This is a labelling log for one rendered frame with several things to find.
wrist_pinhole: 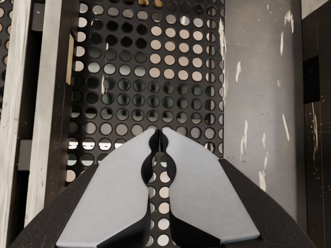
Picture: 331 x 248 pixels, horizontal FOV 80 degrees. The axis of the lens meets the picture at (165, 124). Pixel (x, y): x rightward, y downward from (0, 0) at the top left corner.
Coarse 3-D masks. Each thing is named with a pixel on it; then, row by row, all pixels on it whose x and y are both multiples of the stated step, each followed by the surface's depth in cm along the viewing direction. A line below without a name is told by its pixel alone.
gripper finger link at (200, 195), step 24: (168, 144) 11; (192, 144) 11; (168, 168) 10; (192, 168) 9; (216, 168) 9; (168, 192) 8; (192, 192) 8; (216, 192) 8; (192, 216) 7; (216, 216) 7; (240, 216) 7; (192, 240) 7; (216, 240) 6; (240, 240) 6
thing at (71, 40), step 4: (72, 40) 33; (72, 44) 33; (72, 48) 33; (68, 52) 31; (72, 52) 33; (68, 56) 31; (68, 60) 31; (68, 64) 31; (68, 68) 31; (68, 72) 31; (68, 76) 32; (68, 80) 32; (68, 84) 32
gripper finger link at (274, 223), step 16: (224, 160) 9; (240, 176) 8; (240, 192) 8; (256, 192) 8; (256, 208) 7; (272, 208) 7; (256, 224) 6; (272, 224) 6; (288, 224) 6; (256, 240) 6; (272, 240) 6; (288, 240) 6; (304, 240) 6
